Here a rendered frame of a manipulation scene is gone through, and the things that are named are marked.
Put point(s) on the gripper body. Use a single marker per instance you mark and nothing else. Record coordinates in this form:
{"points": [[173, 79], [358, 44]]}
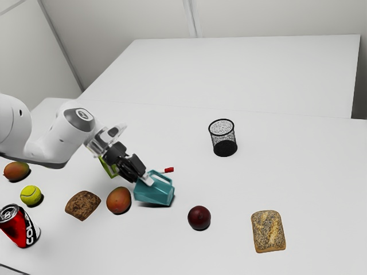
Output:
{"points": [[129, 166]]}

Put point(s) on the yellow tennis ball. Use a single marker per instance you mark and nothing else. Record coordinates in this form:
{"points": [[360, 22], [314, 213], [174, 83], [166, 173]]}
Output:
{"points": [[30, 195]]}

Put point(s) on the black mesh pen holder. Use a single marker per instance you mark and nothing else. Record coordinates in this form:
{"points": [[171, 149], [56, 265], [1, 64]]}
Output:
{"points": [[223, 139]]}

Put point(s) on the teal faceted mug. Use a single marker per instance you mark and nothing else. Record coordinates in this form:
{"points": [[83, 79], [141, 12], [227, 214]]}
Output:
{"points": [[153, 193]]}

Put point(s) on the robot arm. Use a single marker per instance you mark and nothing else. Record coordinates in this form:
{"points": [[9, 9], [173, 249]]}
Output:
{"points": [[48, 137]]}

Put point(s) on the red cola can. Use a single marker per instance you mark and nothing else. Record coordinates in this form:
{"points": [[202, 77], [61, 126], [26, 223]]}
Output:
{"points": [[17, 226]]}

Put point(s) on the dark brown bread roll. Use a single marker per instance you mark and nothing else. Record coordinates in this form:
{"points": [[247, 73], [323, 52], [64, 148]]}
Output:
{"points": [[82, 205]]}

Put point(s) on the dark red apple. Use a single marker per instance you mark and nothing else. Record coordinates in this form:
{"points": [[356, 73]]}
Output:
{"points": [[199, 217]]}

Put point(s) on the red-green mango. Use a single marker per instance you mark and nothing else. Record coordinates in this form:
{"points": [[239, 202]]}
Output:
{"points": [[15, 171], [118, 199]]}

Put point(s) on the green angular bracket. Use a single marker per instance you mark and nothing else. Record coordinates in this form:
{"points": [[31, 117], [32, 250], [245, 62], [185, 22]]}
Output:
{"points": [[108, 169]]}

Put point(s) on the small red block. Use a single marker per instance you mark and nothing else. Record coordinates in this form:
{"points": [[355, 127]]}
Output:
{"points": [[169, 169]]}

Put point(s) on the seeded rectangular bread roll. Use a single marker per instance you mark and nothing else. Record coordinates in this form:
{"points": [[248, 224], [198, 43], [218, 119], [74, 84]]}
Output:
{"points": [[268, 230]]}

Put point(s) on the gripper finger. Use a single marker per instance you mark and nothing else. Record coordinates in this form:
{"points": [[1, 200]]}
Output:
{"points": [[146, 180]]}

